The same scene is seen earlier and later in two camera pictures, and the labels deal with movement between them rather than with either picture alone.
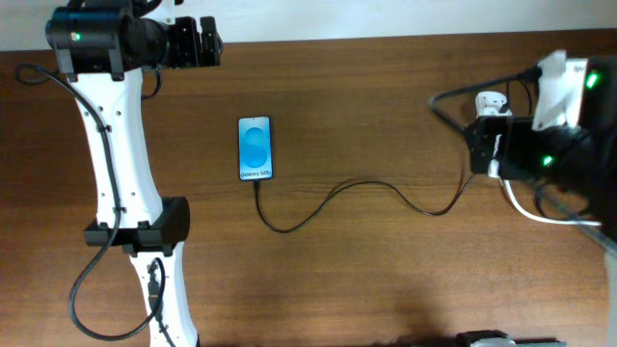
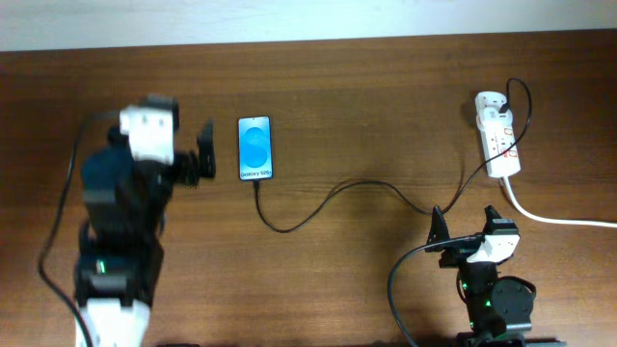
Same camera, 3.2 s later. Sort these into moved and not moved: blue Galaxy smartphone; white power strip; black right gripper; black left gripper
Moved: black right gripper; black left gripper
Not moved: white power strip; blue Galaxy smartphone
